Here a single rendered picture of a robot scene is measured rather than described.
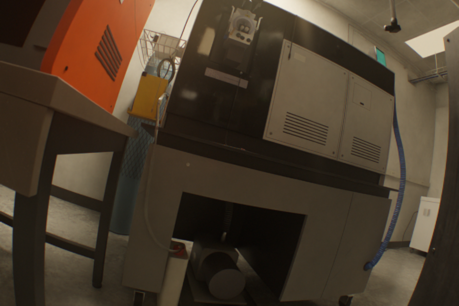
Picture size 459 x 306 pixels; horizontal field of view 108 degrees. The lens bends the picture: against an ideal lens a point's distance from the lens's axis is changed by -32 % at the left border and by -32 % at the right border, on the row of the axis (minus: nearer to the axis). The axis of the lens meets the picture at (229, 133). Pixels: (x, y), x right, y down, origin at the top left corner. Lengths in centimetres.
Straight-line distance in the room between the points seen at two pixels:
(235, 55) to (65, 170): 174
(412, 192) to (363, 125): 276
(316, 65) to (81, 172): 189
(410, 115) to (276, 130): 310
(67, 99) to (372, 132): 131
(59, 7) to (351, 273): 145
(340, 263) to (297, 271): 25
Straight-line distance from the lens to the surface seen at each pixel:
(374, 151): 138
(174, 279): 103
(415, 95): 414
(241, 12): 103
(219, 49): 101
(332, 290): 132
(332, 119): 117
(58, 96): 26
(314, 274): 119
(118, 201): 174
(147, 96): 95
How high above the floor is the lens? 67
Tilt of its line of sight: 7 degrees up
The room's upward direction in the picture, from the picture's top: 14 degrees clockwise
